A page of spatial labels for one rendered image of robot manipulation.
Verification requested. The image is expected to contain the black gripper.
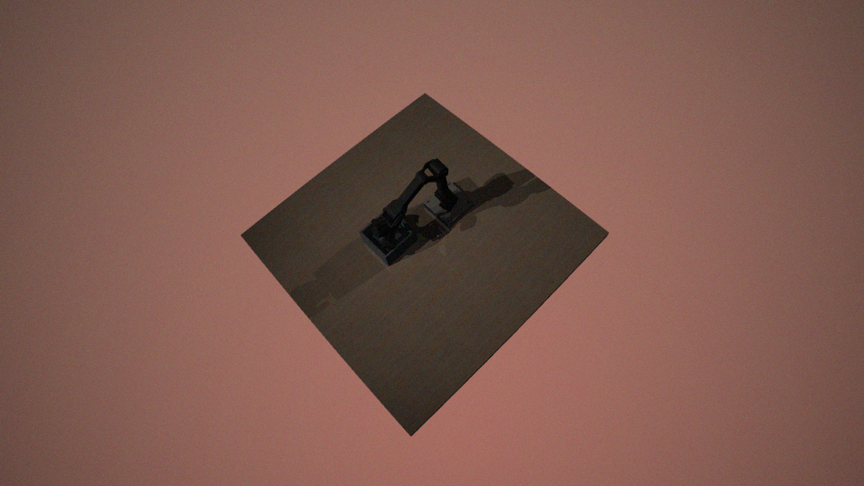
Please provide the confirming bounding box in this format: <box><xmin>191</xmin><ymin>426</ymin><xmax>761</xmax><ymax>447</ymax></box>
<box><xmin>381</xmin><ymin>226</ymin><xmax>399</xmax><ymax>249</ymax></box>

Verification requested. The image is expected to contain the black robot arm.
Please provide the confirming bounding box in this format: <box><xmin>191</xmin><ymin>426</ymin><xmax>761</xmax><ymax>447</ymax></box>
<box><xmin>371</xmin><ymin>159</ymin><xmax>458</xmax><ymax>239</ymax></box>

